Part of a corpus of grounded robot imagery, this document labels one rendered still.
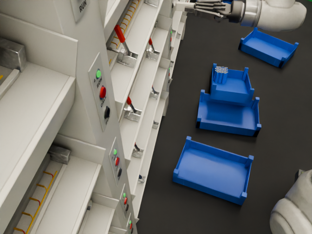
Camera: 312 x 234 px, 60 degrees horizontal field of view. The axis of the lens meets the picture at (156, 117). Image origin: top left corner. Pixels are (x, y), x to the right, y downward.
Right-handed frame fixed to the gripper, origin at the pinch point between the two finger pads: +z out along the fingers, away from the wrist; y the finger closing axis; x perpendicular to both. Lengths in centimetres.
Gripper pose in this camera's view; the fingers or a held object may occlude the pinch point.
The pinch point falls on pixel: (185, 6)
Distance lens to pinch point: 107.9
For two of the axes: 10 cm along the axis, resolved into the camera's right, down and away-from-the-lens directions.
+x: 0.0, -6.4, -7.7
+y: 2.0, -7.5, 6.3
